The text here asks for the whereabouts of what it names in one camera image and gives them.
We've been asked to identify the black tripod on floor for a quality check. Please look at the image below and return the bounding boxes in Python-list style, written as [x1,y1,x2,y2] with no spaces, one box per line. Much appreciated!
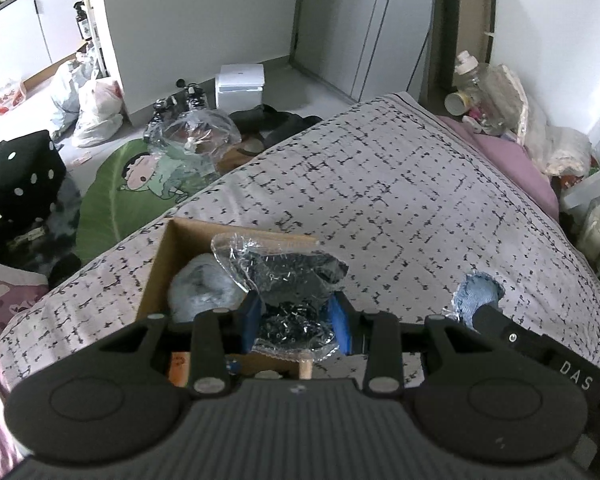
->
[147,79,208,129]

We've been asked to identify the dark sock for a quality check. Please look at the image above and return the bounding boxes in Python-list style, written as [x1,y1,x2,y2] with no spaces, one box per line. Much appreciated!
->
[210,232,349,362]

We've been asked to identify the white small appliance box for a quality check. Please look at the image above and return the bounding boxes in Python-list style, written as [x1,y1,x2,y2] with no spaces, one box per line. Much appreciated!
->
[214,64,265,114]

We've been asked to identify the clear plastic bag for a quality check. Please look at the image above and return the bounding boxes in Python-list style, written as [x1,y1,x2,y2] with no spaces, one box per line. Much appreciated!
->
[145,108,242,176]

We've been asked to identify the blue denim fabric piece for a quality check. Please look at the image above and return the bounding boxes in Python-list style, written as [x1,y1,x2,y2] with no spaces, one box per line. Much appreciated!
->
[452,272,505,328]

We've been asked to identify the brown cardboard box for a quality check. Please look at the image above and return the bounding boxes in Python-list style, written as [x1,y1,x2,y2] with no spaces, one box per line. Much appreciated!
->
[136,218,317,387]

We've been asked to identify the white crumpled bags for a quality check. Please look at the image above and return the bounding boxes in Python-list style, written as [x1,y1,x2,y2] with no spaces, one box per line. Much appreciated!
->
[484,64,591,177]

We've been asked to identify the paper cup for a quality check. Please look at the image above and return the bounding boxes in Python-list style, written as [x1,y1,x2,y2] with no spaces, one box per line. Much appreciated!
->
[443,91,474,117]

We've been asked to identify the grid pattern bed blanket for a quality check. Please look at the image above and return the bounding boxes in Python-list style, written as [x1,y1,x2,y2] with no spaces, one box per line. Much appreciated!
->
[0,90,600,391]

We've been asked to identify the brown wooden board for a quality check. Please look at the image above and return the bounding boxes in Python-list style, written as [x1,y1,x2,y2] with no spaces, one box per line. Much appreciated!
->
[438,0,496,90]

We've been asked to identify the white plastic bags pile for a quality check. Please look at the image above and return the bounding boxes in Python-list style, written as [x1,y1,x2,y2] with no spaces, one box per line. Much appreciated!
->
[50,49,123,148]

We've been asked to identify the clear plastic jar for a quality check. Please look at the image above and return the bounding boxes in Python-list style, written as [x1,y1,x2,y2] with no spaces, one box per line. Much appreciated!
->
[454,50,503,130]

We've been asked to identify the grey bundle in plastic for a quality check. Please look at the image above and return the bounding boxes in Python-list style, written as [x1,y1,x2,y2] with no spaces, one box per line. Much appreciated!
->
[166,252,246,323]

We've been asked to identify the pink pillow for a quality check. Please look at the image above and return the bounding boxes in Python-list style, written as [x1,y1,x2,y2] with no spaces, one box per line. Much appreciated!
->
[438,116,559,220]

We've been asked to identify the red item bag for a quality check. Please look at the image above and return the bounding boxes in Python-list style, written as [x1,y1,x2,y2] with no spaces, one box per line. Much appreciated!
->
[0,80,27,115]

